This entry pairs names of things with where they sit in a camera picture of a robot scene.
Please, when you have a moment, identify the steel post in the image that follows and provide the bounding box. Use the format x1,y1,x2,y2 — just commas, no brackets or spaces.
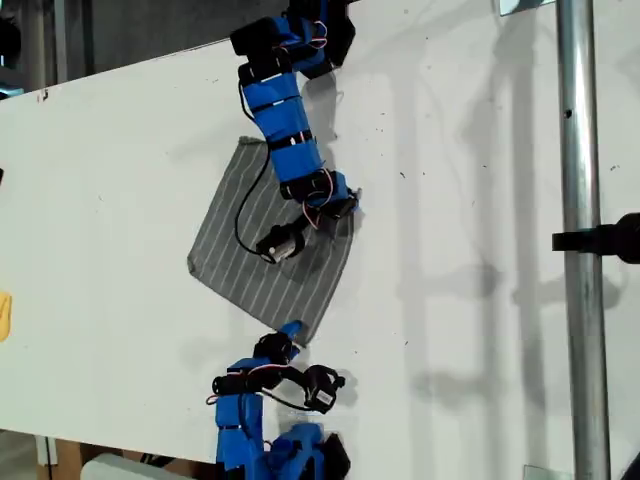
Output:
554,0,614,480

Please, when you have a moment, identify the white box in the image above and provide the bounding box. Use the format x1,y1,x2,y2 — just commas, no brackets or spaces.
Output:
79,452,194,480

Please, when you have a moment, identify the black camera cable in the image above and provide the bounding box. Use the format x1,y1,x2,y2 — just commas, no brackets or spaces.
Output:
234,149,275,253
259,388,314,413

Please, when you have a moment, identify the grey white-striped towel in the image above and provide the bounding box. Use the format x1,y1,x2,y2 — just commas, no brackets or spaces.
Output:
185,135,362,349

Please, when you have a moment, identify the black clamp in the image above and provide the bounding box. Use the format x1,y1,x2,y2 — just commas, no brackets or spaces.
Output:
551,212,640,266

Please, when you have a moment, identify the yellow object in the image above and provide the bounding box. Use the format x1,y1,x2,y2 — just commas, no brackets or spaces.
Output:
0,291,14,344

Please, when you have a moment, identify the wooden board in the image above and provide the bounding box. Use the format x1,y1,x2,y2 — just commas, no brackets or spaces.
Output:
49,438,84,480

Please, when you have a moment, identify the metal bracket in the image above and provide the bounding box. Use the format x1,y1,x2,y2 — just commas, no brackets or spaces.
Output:
492,0,557,19

